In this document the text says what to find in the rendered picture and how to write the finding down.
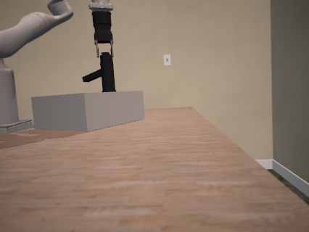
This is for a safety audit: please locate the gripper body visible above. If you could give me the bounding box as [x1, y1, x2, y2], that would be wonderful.
[89, 0, 113, 44]

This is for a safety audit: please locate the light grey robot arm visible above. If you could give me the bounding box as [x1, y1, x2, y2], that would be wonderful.
[0, 0, 73, 124]

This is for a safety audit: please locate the black mixer tap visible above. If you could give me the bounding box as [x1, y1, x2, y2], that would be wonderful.
[82, 52, 116, 92]

